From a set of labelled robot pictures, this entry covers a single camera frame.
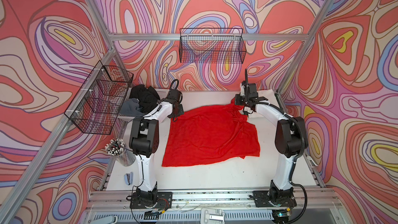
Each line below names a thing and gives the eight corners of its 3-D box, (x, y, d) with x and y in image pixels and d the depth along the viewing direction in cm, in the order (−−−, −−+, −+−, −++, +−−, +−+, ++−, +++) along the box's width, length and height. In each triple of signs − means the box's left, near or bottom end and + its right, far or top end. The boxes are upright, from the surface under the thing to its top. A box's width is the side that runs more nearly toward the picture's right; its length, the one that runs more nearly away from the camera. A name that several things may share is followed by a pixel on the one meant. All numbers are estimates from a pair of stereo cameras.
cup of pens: (119, 167, 87) (102, 154, 72) (124, 153, 92) (108, 138, 77) (133, 167, 87) (118, 153, 72) (137, 153, 92) (124, 138, 77)
